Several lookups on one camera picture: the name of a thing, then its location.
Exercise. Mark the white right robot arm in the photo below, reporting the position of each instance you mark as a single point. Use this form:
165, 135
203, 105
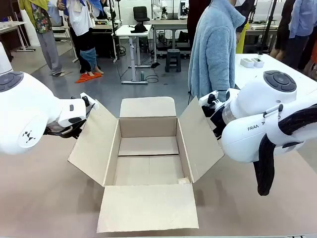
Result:
260, 99

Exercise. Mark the person in floral shirt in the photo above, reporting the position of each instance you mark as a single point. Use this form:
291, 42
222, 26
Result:
42, 19

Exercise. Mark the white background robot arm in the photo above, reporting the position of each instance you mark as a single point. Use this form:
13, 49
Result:
158, 10

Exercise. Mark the small white background robot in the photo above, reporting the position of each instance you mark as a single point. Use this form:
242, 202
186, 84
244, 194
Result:
107, 12

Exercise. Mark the orange cloth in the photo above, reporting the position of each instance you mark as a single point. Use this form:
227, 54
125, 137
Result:
86, 78

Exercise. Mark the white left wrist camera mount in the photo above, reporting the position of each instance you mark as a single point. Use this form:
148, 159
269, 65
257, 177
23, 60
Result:
92, 105

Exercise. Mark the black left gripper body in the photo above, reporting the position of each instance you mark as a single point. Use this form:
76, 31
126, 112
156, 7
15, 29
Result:
65, 132

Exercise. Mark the person in blue fleece coat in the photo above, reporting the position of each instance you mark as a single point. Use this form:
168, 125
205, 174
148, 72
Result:
213, 49

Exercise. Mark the grey work table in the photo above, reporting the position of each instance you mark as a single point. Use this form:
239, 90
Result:
168, 22

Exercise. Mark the person in white shirt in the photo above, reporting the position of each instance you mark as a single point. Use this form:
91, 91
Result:
79, 19

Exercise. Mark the person in dark red coat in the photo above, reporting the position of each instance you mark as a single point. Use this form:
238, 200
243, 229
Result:
194, 24

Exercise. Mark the dark plastic stool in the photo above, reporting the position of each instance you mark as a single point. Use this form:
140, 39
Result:
173, 59

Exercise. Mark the person in light blue shirt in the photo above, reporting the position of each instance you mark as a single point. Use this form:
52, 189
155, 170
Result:
302, 19

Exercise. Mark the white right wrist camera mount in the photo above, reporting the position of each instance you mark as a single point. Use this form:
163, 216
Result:
208, 98

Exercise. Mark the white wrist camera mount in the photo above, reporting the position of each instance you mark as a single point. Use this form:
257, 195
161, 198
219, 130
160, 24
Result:
92, 105
208, 98

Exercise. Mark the person in yellow skirt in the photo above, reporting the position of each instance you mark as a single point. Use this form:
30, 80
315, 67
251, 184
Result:
241, 39

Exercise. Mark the white standing desk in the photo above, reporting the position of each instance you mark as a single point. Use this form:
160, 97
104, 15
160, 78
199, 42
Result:
126, 31

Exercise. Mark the black office chair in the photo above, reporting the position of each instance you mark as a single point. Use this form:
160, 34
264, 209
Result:
141, 13

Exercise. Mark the black stand pole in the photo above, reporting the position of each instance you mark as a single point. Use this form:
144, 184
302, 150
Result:
114, 37

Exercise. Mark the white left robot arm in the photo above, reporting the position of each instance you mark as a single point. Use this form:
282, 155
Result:
24, 111

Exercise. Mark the person in dark clothes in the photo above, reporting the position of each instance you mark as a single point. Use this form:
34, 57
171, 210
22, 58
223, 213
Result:
282, 37

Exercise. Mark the large brown cardboard box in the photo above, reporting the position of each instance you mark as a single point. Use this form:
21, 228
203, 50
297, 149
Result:
148, 210

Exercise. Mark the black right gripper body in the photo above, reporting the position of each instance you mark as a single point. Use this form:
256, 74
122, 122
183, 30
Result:
216, 119

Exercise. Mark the white desk with slanted legs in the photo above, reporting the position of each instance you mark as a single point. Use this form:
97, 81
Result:
12, 24

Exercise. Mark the white rectangular box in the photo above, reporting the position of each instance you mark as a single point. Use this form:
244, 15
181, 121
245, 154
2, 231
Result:
258, 62
247, 63

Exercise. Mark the black tripod pole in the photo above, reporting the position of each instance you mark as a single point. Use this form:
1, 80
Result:
270, 19

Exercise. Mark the green bottle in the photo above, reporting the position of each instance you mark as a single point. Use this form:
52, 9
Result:
142, 76

